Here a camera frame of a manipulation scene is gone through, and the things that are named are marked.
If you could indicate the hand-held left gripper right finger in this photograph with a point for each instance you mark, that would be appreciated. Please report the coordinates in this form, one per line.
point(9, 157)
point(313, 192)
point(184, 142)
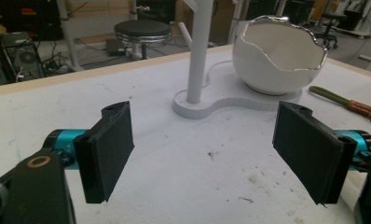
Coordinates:
point(311, 149)

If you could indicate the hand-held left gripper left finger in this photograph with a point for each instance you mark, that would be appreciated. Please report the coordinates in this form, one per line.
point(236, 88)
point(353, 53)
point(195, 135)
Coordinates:
point(104, 152)

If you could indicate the white eggshell-shaped bowl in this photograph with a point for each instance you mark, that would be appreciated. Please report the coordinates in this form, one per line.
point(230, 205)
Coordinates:
point(277, 59)

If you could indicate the white metal table leg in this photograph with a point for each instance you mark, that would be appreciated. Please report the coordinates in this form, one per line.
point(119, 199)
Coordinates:
point(69, 34)

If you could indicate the black round stool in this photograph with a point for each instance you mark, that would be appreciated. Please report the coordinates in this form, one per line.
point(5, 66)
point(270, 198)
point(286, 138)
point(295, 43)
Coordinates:
point(142, 32)

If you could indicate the black office chair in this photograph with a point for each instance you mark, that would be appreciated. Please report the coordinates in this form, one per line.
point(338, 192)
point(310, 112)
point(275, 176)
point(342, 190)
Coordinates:
point(329, 25)

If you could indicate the black computer tower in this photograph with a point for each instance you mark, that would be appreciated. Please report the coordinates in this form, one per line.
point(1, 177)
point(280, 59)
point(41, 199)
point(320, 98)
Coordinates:
point(17, 57)

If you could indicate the white stand with post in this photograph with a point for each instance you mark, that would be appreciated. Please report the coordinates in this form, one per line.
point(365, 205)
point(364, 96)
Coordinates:
point(202, 93)

